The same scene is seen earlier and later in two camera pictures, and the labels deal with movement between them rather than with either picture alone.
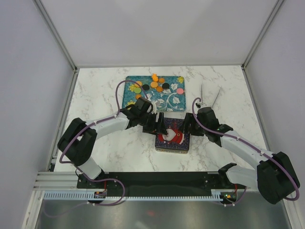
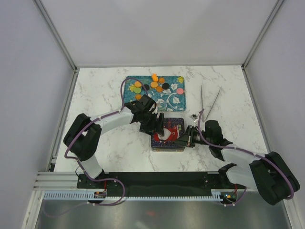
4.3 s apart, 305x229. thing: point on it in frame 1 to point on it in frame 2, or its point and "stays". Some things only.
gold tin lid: x=176 y=138 stays
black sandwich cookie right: x=166 y=86 stays
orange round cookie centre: x=154 y=84 stays
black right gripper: x=190 y=119 to x=187 y=139
